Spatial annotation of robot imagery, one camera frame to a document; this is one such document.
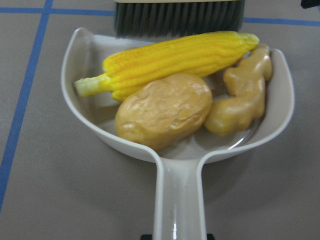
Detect brown toy potato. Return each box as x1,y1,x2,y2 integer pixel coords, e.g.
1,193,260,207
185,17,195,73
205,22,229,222
115,73,213,151

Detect yellow toy corn cob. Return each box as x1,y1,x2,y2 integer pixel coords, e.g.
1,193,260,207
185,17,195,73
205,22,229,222
74,31,260,102

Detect tan toy ginger root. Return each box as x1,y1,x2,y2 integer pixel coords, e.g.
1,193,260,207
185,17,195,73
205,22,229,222
204,43,273,137

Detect beige plastic dustpan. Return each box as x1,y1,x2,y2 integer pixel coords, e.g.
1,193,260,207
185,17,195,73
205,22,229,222
61,27,295,240

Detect beige brush black bristles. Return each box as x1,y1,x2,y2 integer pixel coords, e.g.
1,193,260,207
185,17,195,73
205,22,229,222
114,0,245,38

